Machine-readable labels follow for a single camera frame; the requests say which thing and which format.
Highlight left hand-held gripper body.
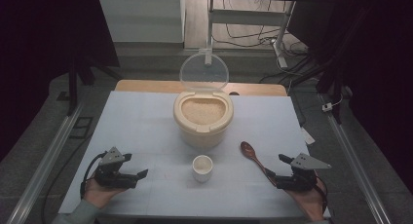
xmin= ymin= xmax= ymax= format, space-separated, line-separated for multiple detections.
xmin=94 ymin=146 xmax=139 ymax=190

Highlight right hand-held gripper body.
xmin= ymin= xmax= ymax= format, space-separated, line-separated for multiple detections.
xmin=276 ymin=152 xmax=333 ymax=193

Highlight brown wooden spoon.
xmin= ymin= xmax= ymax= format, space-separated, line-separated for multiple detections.
xmin=240 ymin=140 xmax=278 ymax=187

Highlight white cup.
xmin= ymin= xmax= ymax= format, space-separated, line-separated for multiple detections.
xmin=191 ymin=154 xmax=214 ymax=183

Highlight cream rice container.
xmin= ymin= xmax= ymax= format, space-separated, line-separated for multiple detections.
xmin=172 ymin=91 xmax=235 ymax=150

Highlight rice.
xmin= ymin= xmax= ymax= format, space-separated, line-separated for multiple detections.
xmin=180 ymin=97 xmax=227 ymax=126

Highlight person's left hand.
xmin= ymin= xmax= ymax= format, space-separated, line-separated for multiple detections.
xmin=82 ymin=176 xmax=126 ymax=209

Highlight person's right hand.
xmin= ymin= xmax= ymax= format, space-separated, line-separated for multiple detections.
xmin=285 ymin=178 xmax=327 ymax=222

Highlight white paper tag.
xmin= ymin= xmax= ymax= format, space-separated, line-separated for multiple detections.
xmin=300 ymin=126 xmax=317 ymax=146

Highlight white table mat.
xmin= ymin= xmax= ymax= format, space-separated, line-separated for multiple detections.
xmin=57 ymin=91 xmax=332 ymax=218

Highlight wooden table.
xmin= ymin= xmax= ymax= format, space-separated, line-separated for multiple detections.
xmin=115 ymin=80 xmax=288 ymax=97

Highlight black tripod stand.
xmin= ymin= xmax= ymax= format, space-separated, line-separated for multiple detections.
xmin=66 ymin=53 xmax=123 ymax=117

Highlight clear round container lid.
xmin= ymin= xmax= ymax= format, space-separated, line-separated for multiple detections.
xmin=179 ymin=52 xmax=230 ymax=92

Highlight dark curtain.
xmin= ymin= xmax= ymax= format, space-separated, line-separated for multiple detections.
xmin=0 ymin=0 xmax=120 ymax=164
xmin=286 ymin=0 xmax=413 ymax=193

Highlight white cabinet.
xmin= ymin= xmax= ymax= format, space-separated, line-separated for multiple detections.
xmin=97 ymin=0 xmax=186 ymax=44

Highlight left hand-held gripper black cable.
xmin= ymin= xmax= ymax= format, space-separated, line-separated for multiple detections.
xmin=80 ymin=151 xmax=108 ymax=199

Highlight aluminium rail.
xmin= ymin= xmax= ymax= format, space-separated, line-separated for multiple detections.
xmin=6 ymin=101 xmax=86 ymax=224
xmin=319 ymin=93 xmax=393 ymax=224

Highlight thin white cable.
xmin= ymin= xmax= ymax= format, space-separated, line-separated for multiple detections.
xmin=330 ymin=93 xmax=345 ymax=107

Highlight black floor cables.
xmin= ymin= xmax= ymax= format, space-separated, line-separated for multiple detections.
xmin=212 ymin=0 xmax=322 ymax=86

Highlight white metal desk frame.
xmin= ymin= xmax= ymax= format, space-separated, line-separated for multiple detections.
xmin=198 ymin=0 xmax=298 ymax=69

